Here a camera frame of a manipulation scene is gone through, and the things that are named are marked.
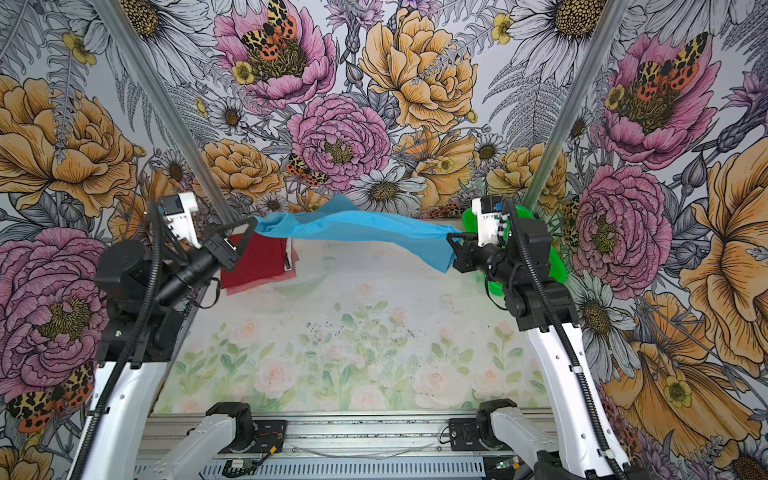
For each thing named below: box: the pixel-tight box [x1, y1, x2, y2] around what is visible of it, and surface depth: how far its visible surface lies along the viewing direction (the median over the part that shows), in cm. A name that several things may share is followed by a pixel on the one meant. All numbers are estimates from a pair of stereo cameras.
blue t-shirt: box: [254, 194, 464, 274], surface depth 68 cm
